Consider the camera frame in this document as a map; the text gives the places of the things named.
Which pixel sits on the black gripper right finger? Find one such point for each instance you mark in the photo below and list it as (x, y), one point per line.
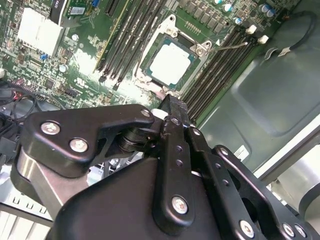
(212, 160)

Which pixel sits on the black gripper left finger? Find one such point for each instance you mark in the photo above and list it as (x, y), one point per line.
(75, 130)

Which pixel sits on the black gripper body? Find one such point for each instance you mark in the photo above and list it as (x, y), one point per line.
(112, 205)

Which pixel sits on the metal locking lever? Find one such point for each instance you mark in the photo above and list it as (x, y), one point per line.
(230, 47)

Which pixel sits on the silver CPU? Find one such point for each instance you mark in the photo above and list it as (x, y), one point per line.
(170, 63)

